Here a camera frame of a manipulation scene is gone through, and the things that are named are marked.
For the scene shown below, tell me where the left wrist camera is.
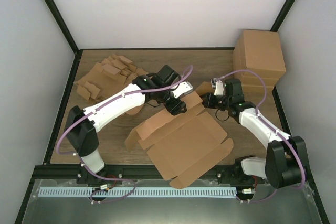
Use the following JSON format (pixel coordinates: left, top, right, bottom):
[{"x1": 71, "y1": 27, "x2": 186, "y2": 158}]
[{"x1": 171, "y1": 81, "x2": 193, "y2": 98}]

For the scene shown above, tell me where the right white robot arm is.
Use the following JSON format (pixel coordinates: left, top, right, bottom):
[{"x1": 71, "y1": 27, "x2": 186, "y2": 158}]
[{"x1": 196, "y1": 79, "x2": 311, "y2": 189}]

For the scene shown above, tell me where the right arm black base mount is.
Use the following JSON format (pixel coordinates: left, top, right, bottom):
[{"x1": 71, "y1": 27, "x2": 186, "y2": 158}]
[{"x1": 215, "y1": 155, "x2": 263, "y2": 186}]

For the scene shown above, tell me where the folded cardboard box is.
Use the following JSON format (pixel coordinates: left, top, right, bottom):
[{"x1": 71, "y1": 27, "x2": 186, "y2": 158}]
[
  {"x1": 234, "y1": 63, "x2": 286, "y2": 86},
  {"x1": 233, "y1": 29, "x2": 286, "y2": 79},
  {"x1": 240, "y1": 77, "x2": 278, "y2": 93}
]

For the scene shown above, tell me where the stack of flat cardboard blanks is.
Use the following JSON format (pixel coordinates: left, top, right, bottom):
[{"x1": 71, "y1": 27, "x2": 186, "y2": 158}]
[{"x1": 75, "y1": 54, "x2": 148, "y2": 102}]

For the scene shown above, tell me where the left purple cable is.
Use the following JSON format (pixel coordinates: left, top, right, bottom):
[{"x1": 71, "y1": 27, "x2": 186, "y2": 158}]
[{"x1": 57, "y1": 65, "x2": 194, "y2": 205}]

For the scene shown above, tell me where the light blue slotted cable duct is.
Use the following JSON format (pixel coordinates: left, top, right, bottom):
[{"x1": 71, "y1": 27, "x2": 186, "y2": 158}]
[{"x1": 38, "y1": 187, "x2": 237, "y2": 198}]

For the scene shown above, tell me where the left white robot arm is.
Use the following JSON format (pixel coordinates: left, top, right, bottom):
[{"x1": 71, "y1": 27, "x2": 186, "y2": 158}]
[{"x1": 63, "y1": 72, "x2": 193, "y2": 184}]

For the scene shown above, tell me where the top folded cardboard box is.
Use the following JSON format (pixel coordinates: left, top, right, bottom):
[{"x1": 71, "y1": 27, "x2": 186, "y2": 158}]
[{"x1": 233, "y1": 29, "x2": 286, "y2": 79}]

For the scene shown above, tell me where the bottom folded cardboard box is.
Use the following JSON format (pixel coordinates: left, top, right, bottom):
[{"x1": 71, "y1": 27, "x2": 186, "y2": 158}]
[{"x1": 240, "y1": 77, "x2": 278, "y2": 93}]

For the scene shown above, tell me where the middle folded cardboard box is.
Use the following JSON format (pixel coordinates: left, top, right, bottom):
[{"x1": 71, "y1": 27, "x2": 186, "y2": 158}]
[{"x1": 234, "y1": 63, "x2": 286, "y2": 86}]

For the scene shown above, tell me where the brown cardboard box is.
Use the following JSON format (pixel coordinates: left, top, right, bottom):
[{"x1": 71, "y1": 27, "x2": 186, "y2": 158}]
[{"x1": 125, "y1": 90, "x2": 234, "y2": 189}]

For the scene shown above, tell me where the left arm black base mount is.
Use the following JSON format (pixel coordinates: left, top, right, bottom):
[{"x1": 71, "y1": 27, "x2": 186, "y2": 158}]
[{"x1": 77, "y1": 165, "x2": 124, "y2": 185}]

